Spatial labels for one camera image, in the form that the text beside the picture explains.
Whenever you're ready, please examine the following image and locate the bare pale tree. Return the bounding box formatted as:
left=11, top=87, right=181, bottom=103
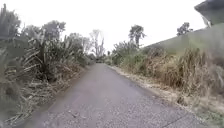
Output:
left=89, top=29, right=106, bottom=60

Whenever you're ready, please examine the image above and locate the tall dark tree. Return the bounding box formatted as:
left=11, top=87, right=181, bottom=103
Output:
left=128, top=24, right=147, bottom=48

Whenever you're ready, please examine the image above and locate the grey asphalt road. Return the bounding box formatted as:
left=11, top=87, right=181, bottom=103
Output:
left=13, top=62, right=209, bottom=128

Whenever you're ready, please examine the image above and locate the dry grass verge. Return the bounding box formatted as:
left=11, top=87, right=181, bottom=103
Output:
left=106, top=46, right=224, bottom=128

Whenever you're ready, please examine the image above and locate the tall dry cane thicket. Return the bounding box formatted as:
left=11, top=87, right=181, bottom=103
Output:
left=0, top=3, right=98, bottom=128

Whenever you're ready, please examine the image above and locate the grassy embankment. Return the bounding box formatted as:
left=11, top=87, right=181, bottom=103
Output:
left=143, top=22, right=224, bottom=68

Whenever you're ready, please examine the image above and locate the building with blue roof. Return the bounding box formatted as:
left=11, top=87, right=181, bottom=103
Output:
left=194, top=0, right=224, bottom=28

